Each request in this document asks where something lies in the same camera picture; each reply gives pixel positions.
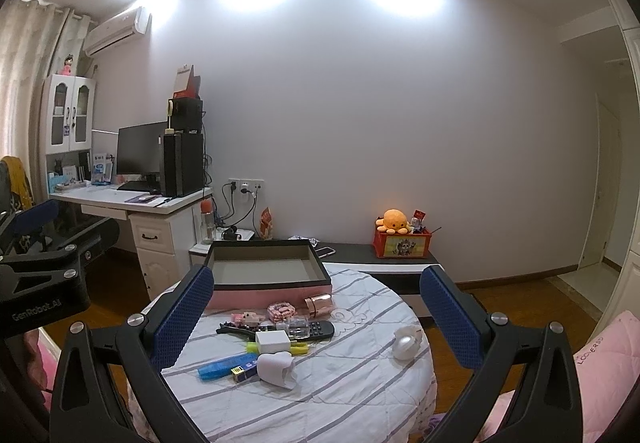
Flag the blue white carton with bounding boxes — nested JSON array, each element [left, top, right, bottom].
[[92, 152, 115, 184]]

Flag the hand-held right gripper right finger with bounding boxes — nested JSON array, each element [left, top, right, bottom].
[[419, 264, 583, 443]]

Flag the white desk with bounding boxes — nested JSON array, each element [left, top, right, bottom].
[[47, 183, 215, 301]]

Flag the beige curtain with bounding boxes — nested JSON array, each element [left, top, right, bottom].
[[0, 0, 93, 164]]

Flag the red picture storage box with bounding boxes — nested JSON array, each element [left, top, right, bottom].
[[373, 225, 432, 259]]

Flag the black speaker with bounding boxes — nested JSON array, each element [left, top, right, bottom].
[[171, 97, 204, 134]]

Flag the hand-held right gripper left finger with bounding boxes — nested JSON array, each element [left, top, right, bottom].
[[49, 264, 216, 443]]

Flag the clear plastic case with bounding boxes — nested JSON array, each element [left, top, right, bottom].
[[272, 315, 313, 339]]

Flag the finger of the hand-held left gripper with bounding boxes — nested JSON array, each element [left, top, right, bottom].
[[0, 199, 61, 254], [47, 217, 121, 270]]

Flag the white air conditioner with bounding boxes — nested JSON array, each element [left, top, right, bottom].
[[82, 6, 152, 58]]

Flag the black computer tower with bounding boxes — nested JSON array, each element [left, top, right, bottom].
[[159, 130, 206, 198]]

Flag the white charger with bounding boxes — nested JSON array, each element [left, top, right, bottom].
[[255, 330, 291, 354]]

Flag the black office chair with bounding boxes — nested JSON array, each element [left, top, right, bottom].
[[0, 158, 36, 249]]

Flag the rose gold cylinder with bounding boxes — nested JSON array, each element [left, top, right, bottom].
[[304, 294, 335, 316]]

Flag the black white low cabinet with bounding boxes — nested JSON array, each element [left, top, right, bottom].
[[295, 237, 443, 296]]

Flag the pink storage box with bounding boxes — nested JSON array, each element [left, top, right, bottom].
[[202, 239, 332, 311]]

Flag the white striped tablecloth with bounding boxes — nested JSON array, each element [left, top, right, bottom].
[[127, 263, 433, 443]]

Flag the pink bed cover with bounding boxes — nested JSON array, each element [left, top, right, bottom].
[[25, 327, 56, 404]]

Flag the white nightstand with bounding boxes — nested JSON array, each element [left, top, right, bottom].
[[189, 228, 256, 269]]

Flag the red snack bag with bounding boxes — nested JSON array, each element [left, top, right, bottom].
[[257, 206, 275, 240]]

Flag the black remote control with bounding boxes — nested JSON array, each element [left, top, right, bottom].
[[282, 320, 335, 341]]

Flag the white glass-door cabinet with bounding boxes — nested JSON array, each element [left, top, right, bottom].
[[40, 73, 98, 156]]

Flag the orange octopus plush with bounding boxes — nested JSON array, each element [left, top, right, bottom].
[[376, 208, 412, 236]]

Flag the red desk calendar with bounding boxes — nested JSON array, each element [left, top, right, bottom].
[[172, 64, 203, 100]]

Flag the yellow highlighter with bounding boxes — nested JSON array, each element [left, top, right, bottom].
[[245, 342, 311, 355]]

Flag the white door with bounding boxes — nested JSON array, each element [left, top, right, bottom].
[[577, 93, 623, 269]]

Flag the blue tube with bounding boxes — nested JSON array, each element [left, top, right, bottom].
[[197, 353, 261, 381]]

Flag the yellow patterned cloth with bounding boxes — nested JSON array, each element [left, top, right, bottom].
[[0, 156, 36, 211]]

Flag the black power cables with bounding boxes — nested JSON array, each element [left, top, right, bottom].
[[215, 183, 258, 234]]

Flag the clear bottle orange cap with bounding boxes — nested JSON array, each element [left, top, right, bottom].
[[200, 200, 216, 245]]

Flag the black monitor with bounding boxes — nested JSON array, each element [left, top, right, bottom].
[[116, 122, 168, 175]]

